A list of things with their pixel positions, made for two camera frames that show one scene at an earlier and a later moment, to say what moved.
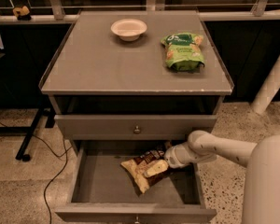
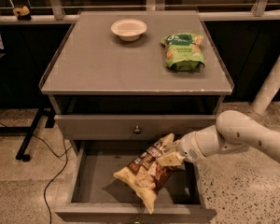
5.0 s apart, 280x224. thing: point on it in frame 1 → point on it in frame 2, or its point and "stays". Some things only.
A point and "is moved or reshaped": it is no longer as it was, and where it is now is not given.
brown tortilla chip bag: x=133 y=169 is moved or reshaped
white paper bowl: x=129 y=29 stays
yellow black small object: x=21 y=13 stays
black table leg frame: x=27 y=132 stays
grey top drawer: x=134 y=126 stays
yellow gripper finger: x=155 y=168 → x=171 y=160
